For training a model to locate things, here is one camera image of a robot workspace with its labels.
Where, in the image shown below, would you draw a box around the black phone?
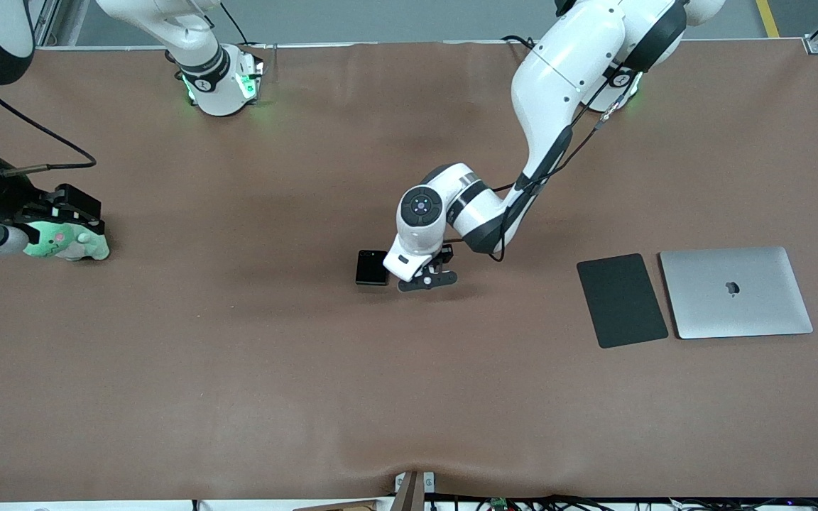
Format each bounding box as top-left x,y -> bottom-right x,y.
355,249 -> 390,286

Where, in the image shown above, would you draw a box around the black mouse pad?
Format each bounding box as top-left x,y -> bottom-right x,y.
577,253 -> 670,349

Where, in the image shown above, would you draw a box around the green dinosaur plush toy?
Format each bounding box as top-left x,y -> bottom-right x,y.
24,220 -> 110,262

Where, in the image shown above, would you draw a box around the brown table cover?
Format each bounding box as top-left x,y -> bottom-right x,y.
0,39 -> 818,502

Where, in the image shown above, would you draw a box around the grey metal table clamp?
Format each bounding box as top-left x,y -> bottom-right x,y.
394,471 -> 436,495

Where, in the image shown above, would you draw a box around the silver laptop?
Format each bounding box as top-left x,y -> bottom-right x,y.
659,246 -> 814,340

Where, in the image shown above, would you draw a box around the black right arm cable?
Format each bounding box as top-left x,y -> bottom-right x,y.
0,84 -> 97,177

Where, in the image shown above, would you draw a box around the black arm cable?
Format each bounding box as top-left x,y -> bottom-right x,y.
445,64 -> 637,263
0,84 -> 97,177

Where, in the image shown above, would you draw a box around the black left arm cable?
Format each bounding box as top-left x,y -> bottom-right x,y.
445,64 -> 637,263

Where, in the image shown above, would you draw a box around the black right base cable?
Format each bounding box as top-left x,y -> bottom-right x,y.
220,0 -> 251,48

